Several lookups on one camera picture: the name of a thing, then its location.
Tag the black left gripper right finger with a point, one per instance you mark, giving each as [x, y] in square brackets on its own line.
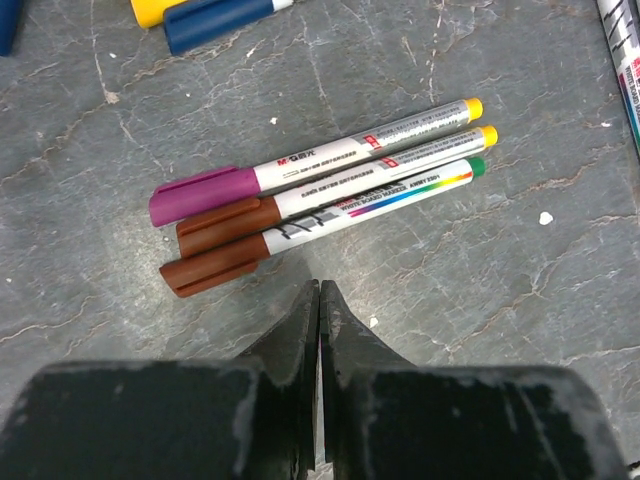
[386, 418]

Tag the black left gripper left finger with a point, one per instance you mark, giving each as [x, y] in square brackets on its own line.
[249, 417]

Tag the blue cap marker group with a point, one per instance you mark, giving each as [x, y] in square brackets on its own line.
[10, 15]
[191, 24]

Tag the brown cap marker lower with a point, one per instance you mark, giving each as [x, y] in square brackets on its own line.
[207, 262]

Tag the brown cap marker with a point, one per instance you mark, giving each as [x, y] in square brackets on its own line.
[207, 262]
[280, 210]

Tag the brown cap marker upper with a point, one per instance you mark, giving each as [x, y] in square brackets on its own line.
[280, 210]

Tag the purple cap marker middle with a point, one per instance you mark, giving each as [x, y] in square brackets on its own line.
[180, 199]

